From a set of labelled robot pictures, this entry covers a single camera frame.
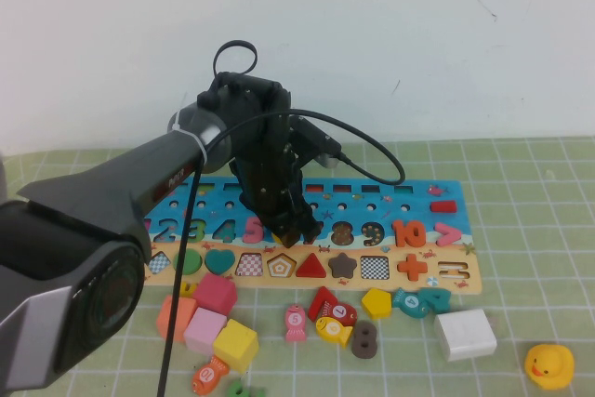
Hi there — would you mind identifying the green circle piece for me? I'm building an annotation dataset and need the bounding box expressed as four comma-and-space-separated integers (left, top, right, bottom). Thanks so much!
173, 247, 205, 276

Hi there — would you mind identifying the long black camera cable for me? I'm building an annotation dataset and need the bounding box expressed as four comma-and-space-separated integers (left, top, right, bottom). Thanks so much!
156, 108, 406, 397

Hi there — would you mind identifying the orange wooden cube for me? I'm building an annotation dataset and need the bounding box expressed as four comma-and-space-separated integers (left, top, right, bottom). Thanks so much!
156, 295, 199, 342

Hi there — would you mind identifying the pink wooden cube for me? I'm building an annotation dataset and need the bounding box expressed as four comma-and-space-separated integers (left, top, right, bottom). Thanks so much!
183, 307, 229, 355

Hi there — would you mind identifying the white rectangular block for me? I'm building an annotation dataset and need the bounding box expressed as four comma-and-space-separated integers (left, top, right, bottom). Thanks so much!
433, 308, 498, 362

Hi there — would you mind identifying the pink fish piece number five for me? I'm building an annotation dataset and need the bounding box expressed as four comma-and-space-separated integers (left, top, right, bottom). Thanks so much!
284, 303, 308, 343

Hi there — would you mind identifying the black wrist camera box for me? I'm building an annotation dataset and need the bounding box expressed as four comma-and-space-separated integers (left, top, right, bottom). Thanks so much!
288, 115, 344, 170

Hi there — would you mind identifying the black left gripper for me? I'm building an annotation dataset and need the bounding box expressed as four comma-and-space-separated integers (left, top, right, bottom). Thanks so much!
197, 72, 323, 249

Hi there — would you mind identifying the orange plus sign piece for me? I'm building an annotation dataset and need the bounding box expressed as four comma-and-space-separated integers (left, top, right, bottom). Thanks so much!
397, 252, 429, 281

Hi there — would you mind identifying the yellow pentagon piece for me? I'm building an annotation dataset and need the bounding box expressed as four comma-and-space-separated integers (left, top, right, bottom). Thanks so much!
361, 288, 393, 321

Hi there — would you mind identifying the yellow rubber duck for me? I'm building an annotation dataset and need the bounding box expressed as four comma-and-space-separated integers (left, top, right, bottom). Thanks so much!
523, 343, 575, 390

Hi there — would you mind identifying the teal fish piece number four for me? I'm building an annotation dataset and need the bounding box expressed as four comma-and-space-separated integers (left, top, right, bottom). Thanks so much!
390, 288, 431, 319

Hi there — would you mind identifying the pink greater-than sign piece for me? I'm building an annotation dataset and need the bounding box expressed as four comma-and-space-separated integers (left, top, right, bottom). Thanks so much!
434, 223, 461, 247

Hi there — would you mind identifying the black cable loop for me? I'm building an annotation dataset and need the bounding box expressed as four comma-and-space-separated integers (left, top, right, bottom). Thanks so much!
213, 41, 258, 80

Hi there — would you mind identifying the red wooden cube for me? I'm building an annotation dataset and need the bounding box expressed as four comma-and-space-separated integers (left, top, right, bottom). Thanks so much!
192, 272, 239, 317

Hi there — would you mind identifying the orange fish piece number ten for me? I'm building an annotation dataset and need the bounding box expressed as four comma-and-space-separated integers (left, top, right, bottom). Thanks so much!
191, 354, 232, 394

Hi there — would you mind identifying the green number piece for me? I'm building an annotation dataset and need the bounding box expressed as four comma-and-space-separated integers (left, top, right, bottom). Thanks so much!
226, 378, 267, 397

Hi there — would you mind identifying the red fish piece number seven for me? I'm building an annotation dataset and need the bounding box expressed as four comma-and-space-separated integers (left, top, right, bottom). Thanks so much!
323, 301, 358, 326

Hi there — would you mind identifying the brown star piece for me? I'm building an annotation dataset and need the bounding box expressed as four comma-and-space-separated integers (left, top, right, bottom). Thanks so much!
327, 251, 360, 280

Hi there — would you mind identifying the wooden number shape puzzle board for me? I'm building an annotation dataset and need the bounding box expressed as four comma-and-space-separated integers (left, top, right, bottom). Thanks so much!
143, 177, 483, 296

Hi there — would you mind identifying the teal heart piece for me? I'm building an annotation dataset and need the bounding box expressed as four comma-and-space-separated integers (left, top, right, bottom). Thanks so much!
205, 248, 236, 275

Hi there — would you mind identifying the red triangle piece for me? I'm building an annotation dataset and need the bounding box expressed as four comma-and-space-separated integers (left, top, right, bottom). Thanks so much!
296, 252, 327, 279

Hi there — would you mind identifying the white zip tie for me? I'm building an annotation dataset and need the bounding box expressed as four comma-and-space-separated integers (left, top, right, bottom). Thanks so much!
166, 112, 208, 164

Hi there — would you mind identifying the yellow fish piece number six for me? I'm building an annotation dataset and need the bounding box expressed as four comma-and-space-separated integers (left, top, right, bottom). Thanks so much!
315, 316, 354, 349

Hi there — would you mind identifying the brown number eight piece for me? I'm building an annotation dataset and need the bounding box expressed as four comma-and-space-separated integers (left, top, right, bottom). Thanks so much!
350, 321, 378, 360

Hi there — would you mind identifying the yellow wooden cube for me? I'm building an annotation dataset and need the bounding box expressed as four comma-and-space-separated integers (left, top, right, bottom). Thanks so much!
212, 318, 259, 374

